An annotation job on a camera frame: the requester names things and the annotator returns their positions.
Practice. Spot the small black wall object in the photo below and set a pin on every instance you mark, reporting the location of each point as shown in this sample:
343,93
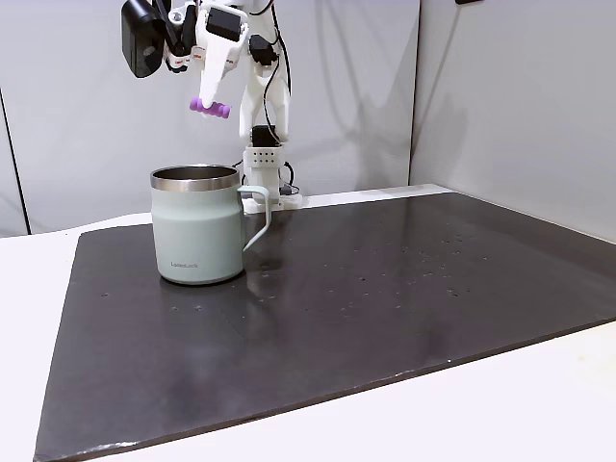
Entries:
469,1

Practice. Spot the black camera box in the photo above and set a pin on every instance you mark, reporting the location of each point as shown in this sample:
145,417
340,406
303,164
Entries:
142,38

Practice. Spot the purple ribbed pen grip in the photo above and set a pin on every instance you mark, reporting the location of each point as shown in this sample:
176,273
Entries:
219,111

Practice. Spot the pale green steel mug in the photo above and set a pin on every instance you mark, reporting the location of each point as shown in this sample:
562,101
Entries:
192,231

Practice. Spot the black glossy mat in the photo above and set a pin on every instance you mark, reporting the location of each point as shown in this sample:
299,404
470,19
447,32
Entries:
337,313

